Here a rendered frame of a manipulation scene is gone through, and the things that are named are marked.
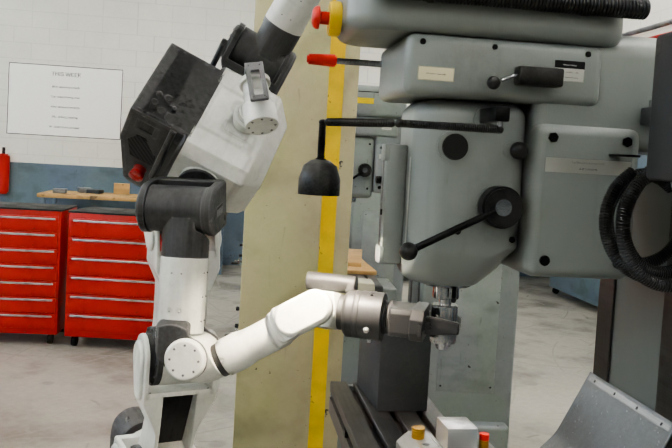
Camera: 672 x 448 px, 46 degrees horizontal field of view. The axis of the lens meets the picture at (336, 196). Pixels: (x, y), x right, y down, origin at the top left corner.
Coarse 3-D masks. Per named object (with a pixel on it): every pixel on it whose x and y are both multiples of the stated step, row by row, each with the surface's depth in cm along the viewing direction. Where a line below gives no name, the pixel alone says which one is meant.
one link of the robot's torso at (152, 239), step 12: (156, 240) 184; (216, 240) 191; (156, 252) 184; (216, 252) 191; (156, 264) 184; (216, 264) 190; (156, 276) 187; (216, 276) 190; (156, 288) 193; (156, 300) 192; (156, 312) 192; (204, 324) 190; (156, 360) 185; (156, 372) 185; (156, 384) 188; (168, 384) 190
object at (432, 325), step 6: (426, 318) 139; (432, 318) 139; (438, 318) 139; (426, 324) 139; (432, 324) 139; (438, 324) 139; (444, 324) 139; (450, 324) 138; (456, 324) 138; (426, 330) 139; (432, 330) 139; (438, 330) 139; (444, 330) 139; (450, 330) 138; (456, 330) 138
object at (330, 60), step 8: (312, 56) 145; (320, 56) 145; (328, 56) 145; (336, 56) 146; (312, 64) 146; (320, 64) 146; (328, 64) 146; (344, 64) 147; (352, 64) 147; (360, 64) 147; (368, 64) 147; (376, 64) 147
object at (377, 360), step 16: (384, 336) 178; (368, 352) 189; (384, 352) 178; (400, 352) 179; (416, 352) 180; (368, 368) 189; (384, 368) 179; (400, 368) 179; (416, 368) 180; (368, 384) 188; (384, 384) 179; (400, 384) 180; (416, 384) 180; (384, 400) 179; (400, 400) 180; (416, 400) 181
